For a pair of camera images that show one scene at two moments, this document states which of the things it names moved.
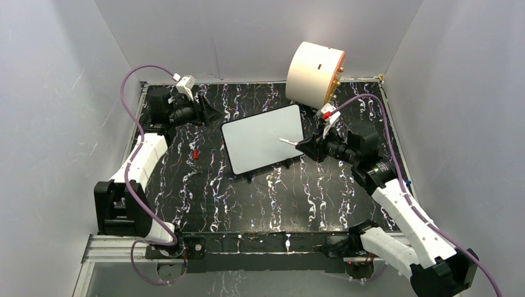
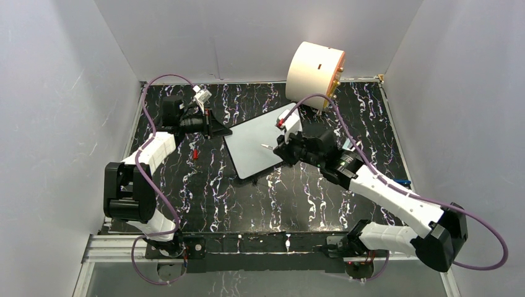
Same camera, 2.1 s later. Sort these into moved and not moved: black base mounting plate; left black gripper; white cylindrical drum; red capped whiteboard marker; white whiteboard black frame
Moved: left black gripper; red capped whiteboard marker
Not moved: white whiteboard black frame; black base mounting plate; white cylindrical drum
